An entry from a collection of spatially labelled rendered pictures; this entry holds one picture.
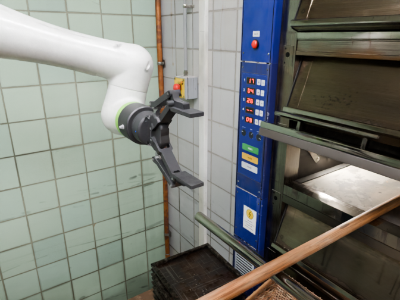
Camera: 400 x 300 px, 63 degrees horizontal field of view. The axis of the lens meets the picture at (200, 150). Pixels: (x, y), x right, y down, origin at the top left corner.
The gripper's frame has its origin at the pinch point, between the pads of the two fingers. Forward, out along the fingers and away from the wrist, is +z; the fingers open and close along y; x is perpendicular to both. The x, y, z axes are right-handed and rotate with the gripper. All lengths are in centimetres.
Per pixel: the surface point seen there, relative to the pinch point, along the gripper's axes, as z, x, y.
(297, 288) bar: 12.5, -18.2, 31.6
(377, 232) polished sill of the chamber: 10, -55, 32
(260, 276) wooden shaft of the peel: 7.4, -11.8, 28.8
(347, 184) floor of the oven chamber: -12, -74, 31
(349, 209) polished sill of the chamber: -1, -58, 31
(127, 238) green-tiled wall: -115, -27, 94
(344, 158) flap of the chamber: 5.6, -40.2, 8.3
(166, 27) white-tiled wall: -108, -55, -24
